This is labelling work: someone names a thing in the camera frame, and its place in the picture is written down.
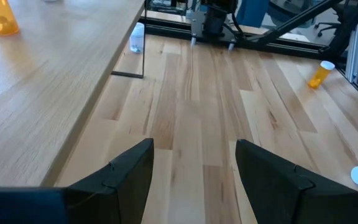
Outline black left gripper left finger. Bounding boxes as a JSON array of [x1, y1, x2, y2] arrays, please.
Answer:
[[63, 138, 155, 224]]

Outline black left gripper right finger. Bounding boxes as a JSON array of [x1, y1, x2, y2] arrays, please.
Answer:
[[235, 138, 351, 224]]

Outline clear bottle blue pills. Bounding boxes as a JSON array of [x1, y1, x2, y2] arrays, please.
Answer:
[[129, 22, 145, 54]]

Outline wooden shelf black metal legs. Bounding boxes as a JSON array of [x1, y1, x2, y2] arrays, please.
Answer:
[[0, 0, 147, 188]]

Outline silver aluminium post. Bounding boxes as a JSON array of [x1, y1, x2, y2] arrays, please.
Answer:
[[344, 24, 358, 83]]

